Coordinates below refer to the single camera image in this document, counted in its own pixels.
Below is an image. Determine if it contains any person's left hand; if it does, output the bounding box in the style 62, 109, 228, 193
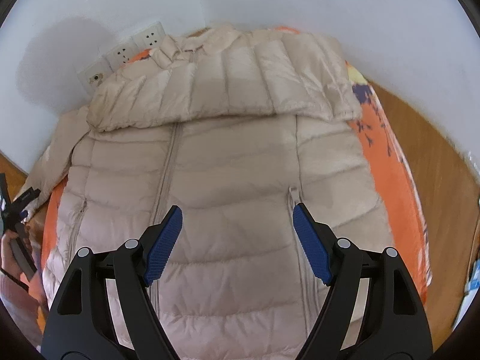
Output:
0, 224, 48, 308

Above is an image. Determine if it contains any orange floral bed sheet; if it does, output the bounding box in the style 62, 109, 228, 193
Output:
37, 25, 432, 331

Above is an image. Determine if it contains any white wall socket panel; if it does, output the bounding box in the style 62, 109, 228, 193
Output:
78, 22, 165, 94

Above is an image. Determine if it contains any beige puffer jacket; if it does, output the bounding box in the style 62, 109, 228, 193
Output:
22, 22, 395, 360

